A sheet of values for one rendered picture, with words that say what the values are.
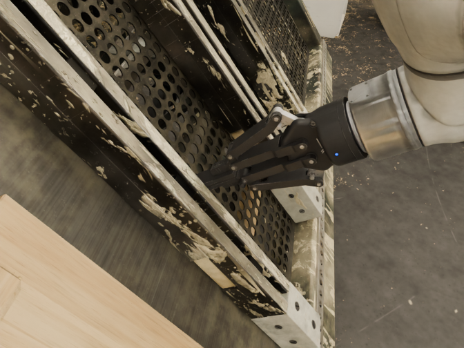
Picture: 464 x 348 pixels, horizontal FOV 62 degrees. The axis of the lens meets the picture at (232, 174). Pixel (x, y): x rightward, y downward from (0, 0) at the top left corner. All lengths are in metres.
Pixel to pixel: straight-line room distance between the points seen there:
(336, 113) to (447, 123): 0.11
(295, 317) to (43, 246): 0.43
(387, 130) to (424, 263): 1.76
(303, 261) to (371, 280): 1.14
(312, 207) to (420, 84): 0.57
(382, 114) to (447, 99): 0.06
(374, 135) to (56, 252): 0.34
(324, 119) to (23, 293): 0.35
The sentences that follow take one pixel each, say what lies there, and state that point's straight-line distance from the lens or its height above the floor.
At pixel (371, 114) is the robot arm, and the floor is 1.39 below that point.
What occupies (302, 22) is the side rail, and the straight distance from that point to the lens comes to 1.69.
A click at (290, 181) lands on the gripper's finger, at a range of 0.52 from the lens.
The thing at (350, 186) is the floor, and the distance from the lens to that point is 2.38.
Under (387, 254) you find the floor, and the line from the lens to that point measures 2.12.
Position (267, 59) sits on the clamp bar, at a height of 1.19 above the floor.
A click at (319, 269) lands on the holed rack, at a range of 0.89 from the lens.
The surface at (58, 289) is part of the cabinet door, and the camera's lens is 0.42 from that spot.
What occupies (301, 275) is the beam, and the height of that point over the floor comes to 0.89.
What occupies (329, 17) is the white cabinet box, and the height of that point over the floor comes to 0.19.
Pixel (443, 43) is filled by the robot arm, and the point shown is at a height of 1.50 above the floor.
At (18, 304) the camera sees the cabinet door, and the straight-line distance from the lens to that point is 0.41.
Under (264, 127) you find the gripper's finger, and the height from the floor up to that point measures 1.35.
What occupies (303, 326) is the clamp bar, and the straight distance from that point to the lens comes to 0.72.
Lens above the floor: 1.62
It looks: 44 degrees down
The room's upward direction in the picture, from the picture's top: straight up
